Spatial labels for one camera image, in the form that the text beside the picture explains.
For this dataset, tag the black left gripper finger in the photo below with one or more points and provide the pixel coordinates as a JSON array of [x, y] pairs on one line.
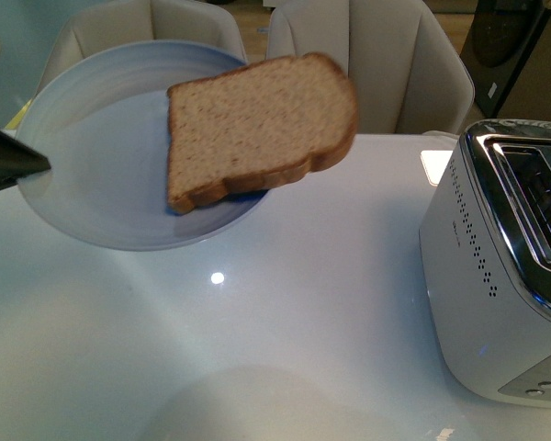
[[18, 161]]

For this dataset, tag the light blue round plate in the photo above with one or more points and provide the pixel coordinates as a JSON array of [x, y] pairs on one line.
[[102, 125]]

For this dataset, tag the brown bread slice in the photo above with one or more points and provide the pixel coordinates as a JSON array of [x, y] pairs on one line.
[[257, 127]]

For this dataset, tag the beige chair on left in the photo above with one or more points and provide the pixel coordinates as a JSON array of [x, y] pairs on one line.
[[115, 23]]

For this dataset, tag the beige chair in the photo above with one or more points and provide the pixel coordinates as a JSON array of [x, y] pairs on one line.
[[115, 23], [408, 77]]

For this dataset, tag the beige chair on right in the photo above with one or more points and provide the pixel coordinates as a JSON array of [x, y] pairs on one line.
[[408, 77]]

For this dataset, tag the white chrome two-slot toaster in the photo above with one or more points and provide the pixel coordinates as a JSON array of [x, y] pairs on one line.
[[486, 253]]

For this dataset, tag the dark front-load washing machine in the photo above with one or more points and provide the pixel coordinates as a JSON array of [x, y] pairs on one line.
[[500, 39]]

